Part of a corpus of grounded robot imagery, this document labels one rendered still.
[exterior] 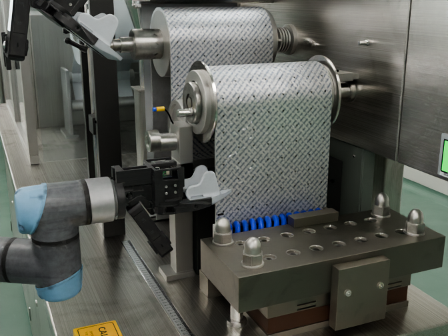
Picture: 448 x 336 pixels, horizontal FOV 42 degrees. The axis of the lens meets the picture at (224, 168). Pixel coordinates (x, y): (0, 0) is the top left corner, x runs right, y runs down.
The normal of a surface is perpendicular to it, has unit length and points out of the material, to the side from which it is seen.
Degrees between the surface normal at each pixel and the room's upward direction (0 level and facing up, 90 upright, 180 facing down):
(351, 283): 90
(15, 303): 0
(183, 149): 90
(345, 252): 0
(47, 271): 90
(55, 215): 90
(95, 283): 0
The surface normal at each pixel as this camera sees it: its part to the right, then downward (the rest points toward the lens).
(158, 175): 0.40, 0.26
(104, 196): 0.34, -0.23
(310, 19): -0.92, 0.12
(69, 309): 0.00, -0.96
